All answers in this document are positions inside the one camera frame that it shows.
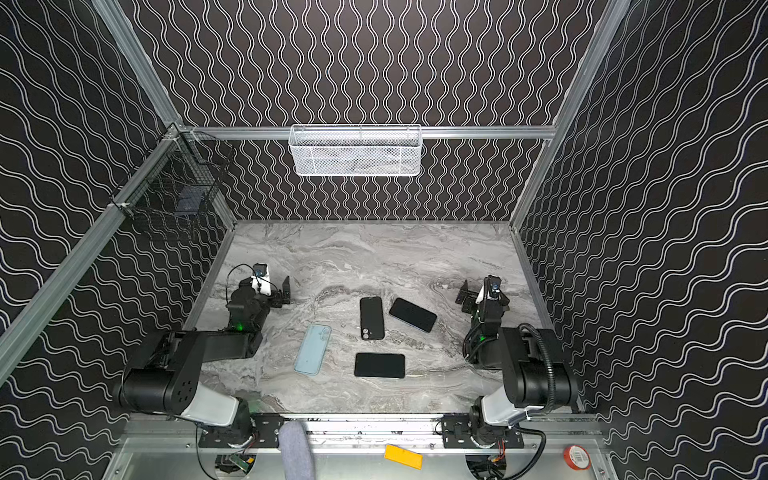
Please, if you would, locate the white wire basket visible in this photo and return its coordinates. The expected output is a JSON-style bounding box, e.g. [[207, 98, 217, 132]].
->
[[288, 124, 424, 177]]

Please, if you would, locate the black wire basket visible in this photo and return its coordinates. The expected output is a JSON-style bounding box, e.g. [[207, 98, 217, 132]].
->
[[116, 124, 235, 244]]

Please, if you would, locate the light blue phone case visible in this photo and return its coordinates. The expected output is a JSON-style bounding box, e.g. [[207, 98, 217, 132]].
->
[[294, 324, 332, 376]]

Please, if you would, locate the yellow flat block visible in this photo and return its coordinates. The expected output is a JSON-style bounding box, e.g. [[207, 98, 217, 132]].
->
[[384, 445, 423, 470]]

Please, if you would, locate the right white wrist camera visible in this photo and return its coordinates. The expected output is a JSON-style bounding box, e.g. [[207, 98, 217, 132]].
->
[[475, 275, 504, 304]]

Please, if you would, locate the red tape roll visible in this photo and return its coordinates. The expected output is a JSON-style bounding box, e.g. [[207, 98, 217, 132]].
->
[[563, 445, 592, 471]]

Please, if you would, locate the black phone lying flat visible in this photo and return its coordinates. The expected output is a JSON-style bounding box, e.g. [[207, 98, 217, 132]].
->
[[354, 352, 405, 379]]

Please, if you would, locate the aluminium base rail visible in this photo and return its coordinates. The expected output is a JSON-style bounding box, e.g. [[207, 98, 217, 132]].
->
[[122, 411, 604, 451]]

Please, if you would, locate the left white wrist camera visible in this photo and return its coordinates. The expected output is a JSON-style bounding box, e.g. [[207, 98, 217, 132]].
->
[[251, 263, 278, 297]]

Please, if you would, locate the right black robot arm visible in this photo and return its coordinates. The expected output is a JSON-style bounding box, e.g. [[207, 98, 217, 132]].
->
[[456, 275, 580, 447]]

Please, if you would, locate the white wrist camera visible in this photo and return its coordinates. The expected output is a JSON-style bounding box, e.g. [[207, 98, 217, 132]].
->
[[251, 263, 278, 297], [475, 275, 504, 304]]

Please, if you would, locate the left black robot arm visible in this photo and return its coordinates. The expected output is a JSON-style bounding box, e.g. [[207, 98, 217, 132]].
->
[[115, 277, 291, 447]]

